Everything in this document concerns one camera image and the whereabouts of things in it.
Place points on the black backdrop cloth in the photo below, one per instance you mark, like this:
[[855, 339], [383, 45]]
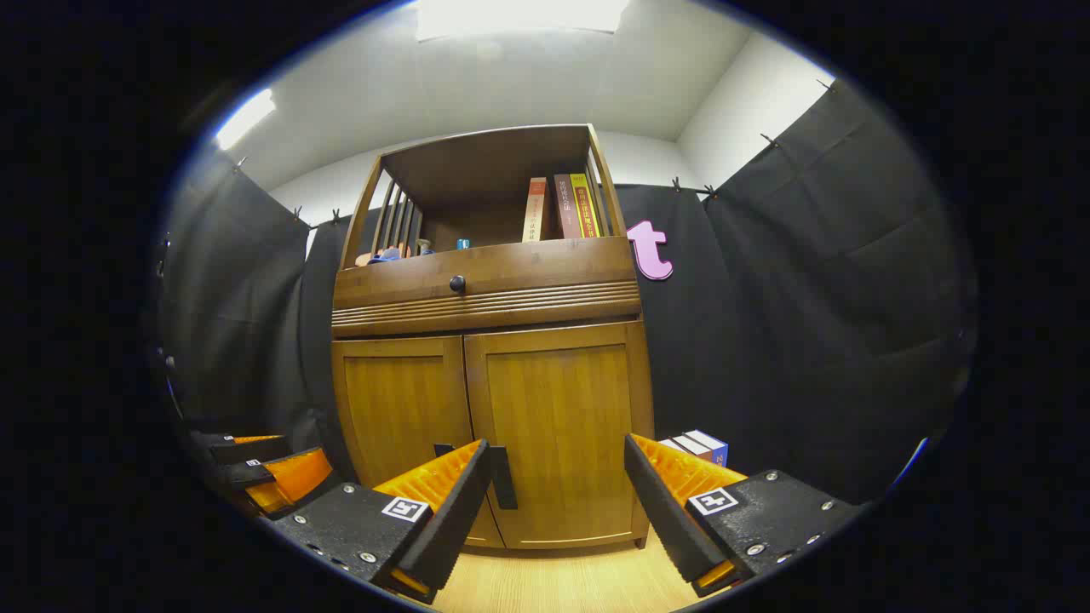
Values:
[[809, 298]]

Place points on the wooden cabinet drawer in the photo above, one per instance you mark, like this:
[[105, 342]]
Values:
[[545, 264]]

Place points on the tan orange book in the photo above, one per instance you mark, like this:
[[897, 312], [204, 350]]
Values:
[[535, 209]]

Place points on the small ceiling light panel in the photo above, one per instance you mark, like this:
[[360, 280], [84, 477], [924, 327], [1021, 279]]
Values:
[[245, 117]]

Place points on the wooden double-door shoe cabinet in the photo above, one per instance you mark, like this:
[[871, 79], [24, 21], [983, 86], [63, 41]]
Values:
[[485, 170]]

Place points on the yellow book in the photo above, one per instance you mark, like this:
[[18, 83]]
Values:
[[586, 204]]

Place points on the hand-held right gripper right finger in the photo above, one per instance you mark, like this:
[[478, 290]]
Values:
[[664, 519]]

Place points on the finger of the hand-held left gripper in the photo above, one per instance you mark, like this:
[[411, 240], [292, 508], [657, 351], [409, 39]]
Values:
[[251, 449], [289, 481]]

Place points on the black round drawer knob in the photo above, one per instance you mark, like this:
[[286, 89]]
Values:
[[457, 283]]

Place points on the small light blue object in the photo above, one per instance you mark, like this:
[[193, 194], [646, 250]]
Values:
[[388, 254]]

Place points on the dark red book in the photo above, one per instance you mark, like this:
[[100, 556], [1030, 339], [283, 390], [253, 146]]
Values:
[[565, 204]]

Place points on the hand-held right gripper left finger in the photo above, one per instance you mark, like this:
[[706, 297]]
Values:
[[451, 528]]

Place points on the wooden shoe cabinet door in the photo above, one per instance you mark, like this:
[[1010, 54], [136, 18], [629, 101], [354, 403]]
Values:
[[400, 409], [562, 409]]

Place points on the large ceiling light panel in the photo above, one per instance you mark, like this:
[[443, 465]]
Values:
[[519, 15]]

